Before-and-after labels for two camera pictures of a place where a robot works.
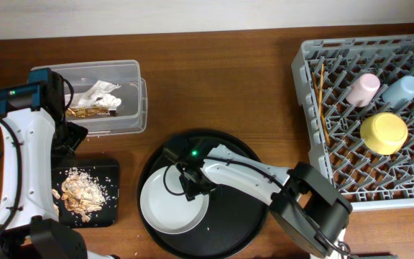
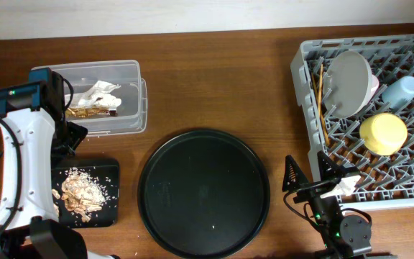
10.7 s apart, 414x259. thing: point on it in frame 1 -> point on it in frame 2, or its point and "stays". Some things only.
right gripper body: (190, 188) -> (313, 191)
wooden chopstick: (320, 109) stays
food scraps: (80, 193) stays
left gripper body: (70, 136) stays
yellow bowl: (384, 133) stays
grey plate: (164, 206) -> (348, 83)
